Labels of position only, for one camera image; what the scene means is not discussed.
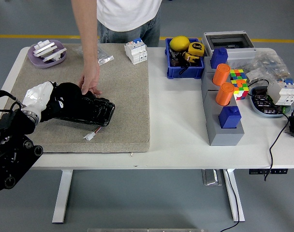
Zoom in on person's right hand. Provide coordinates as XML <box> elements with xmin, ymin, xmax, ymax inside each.
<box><xmin>78</xmin><ymin>61</ymin><xmax>103</xmax><ymax>96</ymax></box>

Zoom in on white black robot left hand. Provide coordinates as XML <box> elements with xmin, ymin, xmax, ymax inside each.
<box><xmin>21</xmin><ymin>81</ymin><xmax>65</xmax><ymax>123</ymax></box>

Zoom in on glossy black panel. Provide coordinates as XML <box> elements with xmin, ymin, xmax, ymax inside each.
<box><xmin>52</xmin><ymin>96</ymin><xmax>116</xmax><ymax>128</ymax></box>

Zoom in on black table control panel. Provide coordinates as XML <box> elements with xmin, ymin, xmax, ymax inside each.
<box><xmin>249</xmin><ymin>168</ymin><xmax>288</xmax><ymax>175</ymax></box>

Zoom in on clear bag of screws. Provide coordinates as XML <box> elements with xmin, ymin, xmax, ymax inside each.
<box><xmin>73</xmin><ymin>43</ymin><xmax>115</xmax><ymax>66</ymax></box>

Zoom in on purple tray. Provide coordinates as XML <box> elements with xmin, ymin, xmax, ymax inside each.
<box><xmin>27</xmin><ymin>39</ymin><xmax>67</xmax><ymax>69</ymax></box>

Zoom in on grey-brown mat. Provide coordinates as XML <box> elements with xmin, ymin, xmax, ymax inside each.
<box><xmin>0</xmin><ymin>43</ymin><xmax>151</xmax><ymax>154</ymax></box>

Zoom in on white circuit breaker blue lever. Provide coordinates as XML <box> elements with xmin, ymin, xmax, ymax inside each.
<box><xmin>124</xmin><ymin>37</ymin><xmax>148</xmax><ymax>65</ymax></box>
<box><xmin>267</xmin><ymin>77</ymin><xmax>294</xmax><ymax>106</ymax></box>

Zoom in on person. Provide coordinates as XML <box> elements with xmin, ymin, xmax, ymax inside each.
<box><xmin>71</xmin><ymin>0</ymin><xmax>163</xmax><ymax>96</ymax></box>

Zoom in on dark brown part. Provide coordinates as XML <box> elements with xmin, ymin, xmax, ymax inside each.
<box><xmin>168</xmin><ymin>47</ymin><xmax>184</xmax><ymax>67</ymax></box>

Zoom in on yellow ball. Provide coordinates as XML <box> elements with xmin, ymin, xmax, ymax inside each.
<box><xmin>169</xmin><ymin>35</ymin><xmax>191</xmax><ymax>52</ymax></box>

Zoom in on blue plastic bin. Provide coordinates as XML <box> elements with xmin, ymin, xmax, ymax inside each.
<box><xmin>164</xmin><ymin>37</ymin><xmax>206</xmax><ymax>79</ymax></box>

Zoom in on white table leg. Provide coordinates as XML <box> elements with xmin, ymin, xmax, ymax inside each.
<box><xmin>222</xmin><ymin>168</ymin><xmax>246</xmax><ymax>222</ymax></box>
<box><xmin>52</xmin><ymin>169</ymin><xmax>74</xmax><ymax>224</ymax></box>

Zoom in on yellow tape measure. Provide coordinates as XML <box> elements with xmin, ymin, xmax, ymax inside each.
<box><xmin>187</xmin><ymin>42</ymin><xmax>205</xmax><ymax>57</ymax></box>
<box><xmin>183</xmin><ymin>51</ymin><xmax>201</xmax><ymax>64</ymax></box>

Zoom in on blue block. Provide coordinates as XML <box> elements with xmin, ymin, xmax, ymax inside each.
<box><xmin>210</xmin><ymin>47</ymin><xmax>228</xmax><ymax>70</ymax></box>
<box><xmin>218</xmin><ymin>105</ymin><xmax>242</xmax><ymax>129</ymax></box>

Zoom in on orange cylinder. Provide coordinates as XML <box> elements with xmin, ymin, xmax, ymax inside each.
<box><xmin>211</xmin><ymin>63</ymin><xmax>231</xmax><ymax>87</ymax></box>
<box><xmin>215</xmin><ymin>82</ymin><xmax>235</xmax><ymax>106</ymax></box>

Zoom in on grey block base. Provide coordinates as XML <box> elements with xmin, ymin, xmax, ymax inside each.
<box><xmin>200</xmin><ymin>57</ymin><xmax>245</xmax><ymax>146</ymax></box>

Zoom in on colourful puzzle cube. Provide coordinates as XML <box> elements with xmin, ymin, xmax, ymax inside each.
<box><xmin>229</xmin><ymin>69</ymin><xmax>247</xmax><ymax>81</ymax></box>
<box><xmin>231</xmin><ymin>79</ymin><xmax>250</xmax><ymax>101</ymax></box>

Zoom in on grey distribution box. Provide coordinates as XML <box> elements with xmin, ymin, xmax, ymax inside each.
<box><xmin>201</xmin><ymin>30</ymin><xmax>258</xmax><ymax>71</ymax></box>

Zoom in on metal floor plate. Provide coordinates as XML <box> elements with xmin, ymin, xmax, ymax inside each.
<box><xmin>201</xmin><ymin>169</ymin><xmax>223</xmax><ymax>186</ymax></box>

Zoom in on blue-grey tray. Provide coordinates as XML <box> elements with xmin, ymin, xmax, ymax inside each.
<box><xmin>249</xmin><ymin>86</ymin><xmax>293</xmax><ymax>118</ymax></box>

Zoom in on black circuit board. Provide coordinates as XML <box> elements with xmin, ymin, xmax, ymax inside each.
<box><xmin>252</xmin><ymin>88</ymin><xmax>283</xmax><ymax>114</ymax></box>

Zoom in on clear bags of parts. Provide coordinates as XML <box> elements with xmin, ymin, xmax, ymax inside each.
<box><xmin>243</xmin><ymin>49</ymin><xmax>292</xmax><ymax>84</ymax></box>

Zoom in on white switch plate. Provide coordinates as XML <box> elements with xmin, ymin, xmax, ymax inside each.
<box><xmin>42</xmin><ymin>47</ymin><xmax>67</xmax><ymax>63</ymax></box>
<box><xmin>32</xmin><ymin>40</ymin><xmax>57</xmax><ymax>58</ymax></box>

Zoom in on white wire connector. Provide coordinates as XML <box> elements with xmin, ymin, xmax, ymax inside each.
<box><xmin>83</xmin><ymin>126</ymin><xmax>104</xmax><ymax>141</ymax></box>

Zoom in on black floor cable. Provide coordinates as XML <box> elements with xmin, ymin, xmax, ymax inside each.
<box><xmin>219</xmin><ymin>169</ymin><xmax>240</xmax><ymax>232</ymax></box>

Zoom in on black adapter cable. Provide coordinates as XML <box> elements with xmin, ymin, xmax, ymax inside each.
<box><xmin>264</xmin><ymin>116</ymin><xmax>292</xmax><ymax>182</ymax></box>

